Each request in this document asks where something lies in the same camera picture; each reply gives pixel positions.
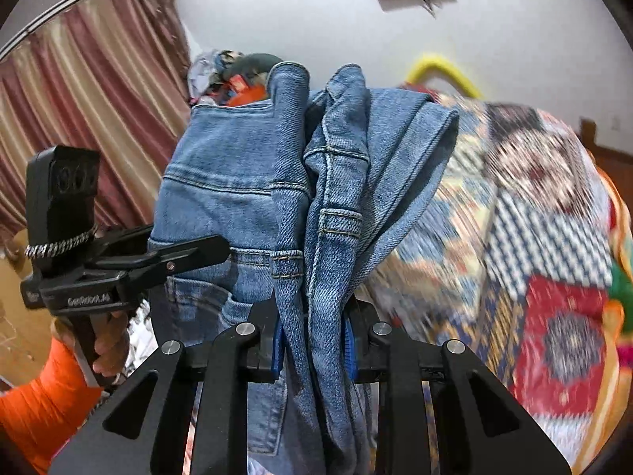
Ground blue denim jeans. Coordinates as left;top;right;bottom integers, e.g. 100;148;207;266
149;62;458;474

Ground orange sleeve forearm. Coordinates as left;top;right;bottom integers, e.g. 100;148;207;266
1;339;102;474

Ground person left hand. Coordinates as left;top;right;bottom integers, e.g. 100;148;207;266
50;311;130;378

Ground striped red gold curtain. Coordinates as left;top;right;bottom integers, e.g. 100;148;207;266
1;0;190;240

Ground pile of clothes on basket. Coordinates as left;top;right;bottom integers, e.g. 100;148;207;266
187;49;244;106

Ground colourful patchwork quilt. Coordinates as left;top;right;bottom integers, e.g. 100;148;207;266
358;93;632;474

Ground orange box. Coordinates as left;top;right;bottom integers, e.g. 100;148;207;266
226;85;268;107

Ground grey neck pillow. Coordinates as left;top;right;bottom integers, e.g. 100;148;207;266
224;53;281;80

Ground yellow foam tube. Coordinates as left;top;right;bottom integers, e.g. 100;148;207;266
404;54;484;100

